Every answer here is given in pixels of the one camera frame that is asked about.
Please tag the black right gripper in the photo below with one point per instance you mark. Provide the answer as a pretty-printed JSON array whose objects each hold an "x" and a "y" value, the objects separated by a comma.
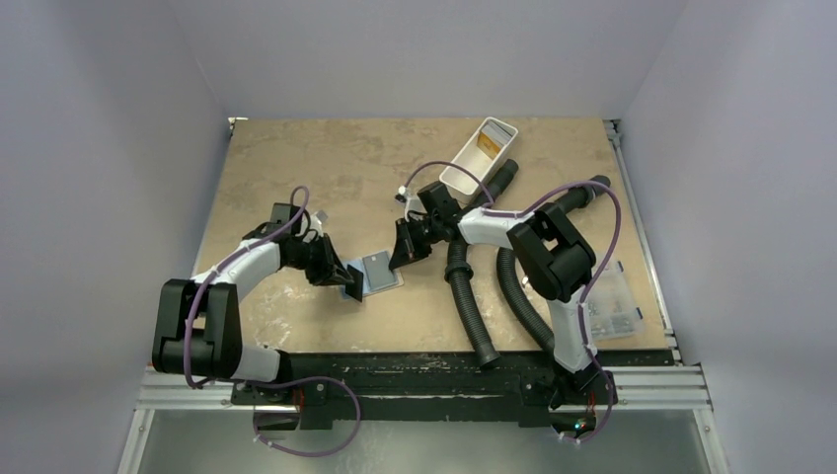
[{"x": 419, "y": 233}]

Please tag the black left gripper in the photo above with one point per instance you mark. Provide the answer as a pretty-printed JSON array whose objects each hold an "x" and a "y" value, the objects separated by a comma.
[{"x": 330, "y": 272}]

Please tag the grey credit card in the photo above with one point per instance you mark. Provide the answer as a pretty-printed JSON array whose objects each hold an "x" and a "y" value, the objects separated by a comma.
[{"x": 377, "y": 272}]

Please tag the beige leather card holder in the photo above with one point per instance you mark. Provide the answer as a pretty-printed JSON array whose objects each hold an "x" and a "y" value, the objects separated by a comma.
[{"x": 356, "y": 263}]

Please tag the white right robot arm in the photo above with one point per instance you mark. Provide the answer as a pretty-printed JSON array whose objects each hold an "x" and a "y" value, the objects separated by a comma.
[{"x": 546, "y": 270}]

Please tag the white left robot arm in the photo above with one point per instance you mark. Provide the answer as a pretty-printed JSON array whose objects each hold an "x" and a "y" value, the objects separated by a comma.
[{"x": 198, "y": 328}]

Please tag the white plastic card bin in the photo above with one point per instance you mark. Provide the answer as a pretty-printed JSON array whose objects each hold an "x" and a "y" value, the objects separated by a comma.
[{"x": 470, "y": 163}]

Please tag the stack of cards in bin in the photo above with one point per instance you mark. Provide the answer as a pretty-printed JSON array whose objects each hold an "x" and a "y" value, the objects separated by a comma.
[{"x": 492, "y": 138}]

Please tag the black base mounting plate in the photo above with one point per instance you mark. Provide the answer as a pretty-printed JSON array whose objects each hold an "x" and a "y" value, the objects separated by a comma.
[{"x": 429, "y": 387}]

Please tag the clear plastic screw organizer box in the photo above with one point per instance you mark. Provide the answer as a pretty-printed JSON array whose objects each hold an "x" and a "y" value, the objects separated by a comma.
[{"x": 612, "y": 309}]

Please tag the aluminium frame rail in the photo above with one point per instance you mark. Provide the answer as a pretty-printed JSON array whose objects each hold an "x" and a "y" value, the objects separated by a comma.
[{"x": 678, "y": 384}]

